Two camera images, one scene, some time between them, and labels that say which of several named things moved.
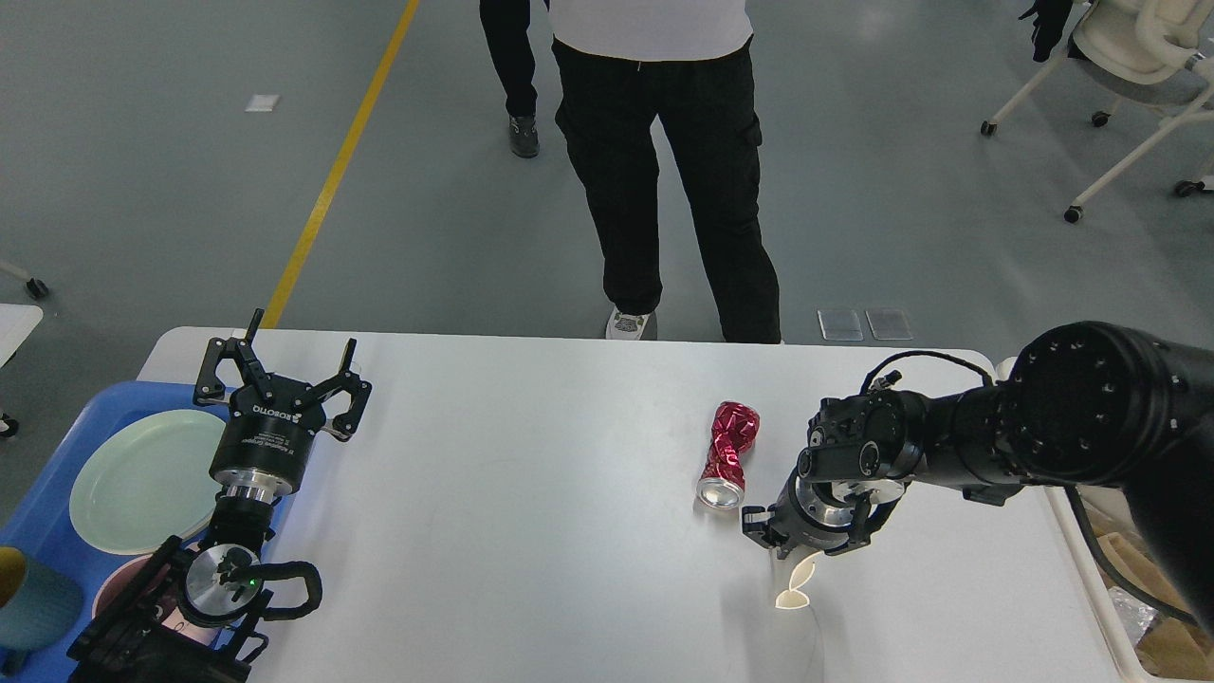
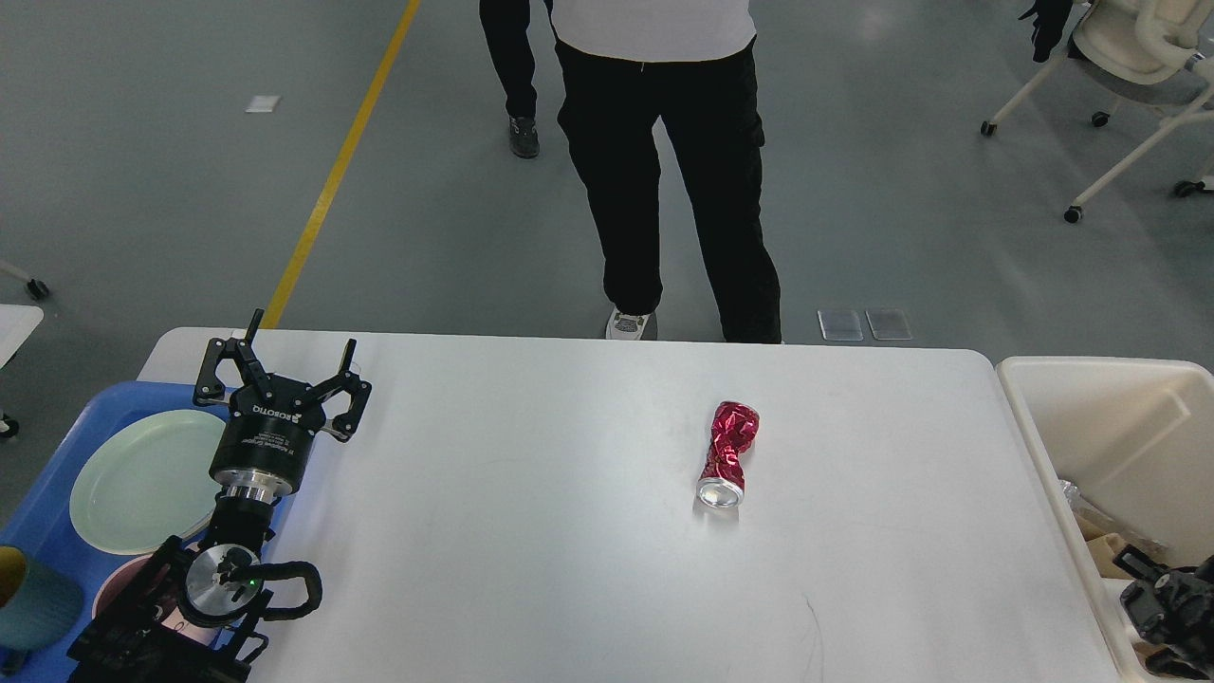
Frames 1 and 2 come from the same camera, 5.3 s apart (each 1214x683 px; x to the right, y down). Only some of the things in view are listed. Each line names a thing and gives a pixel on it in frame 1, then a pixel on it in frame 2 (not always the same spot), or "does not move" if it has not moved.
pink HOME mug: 117,579 does not move
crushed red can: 735,426 does not move
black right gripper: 823,513 to 1172,606
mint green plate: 144,484 does not move
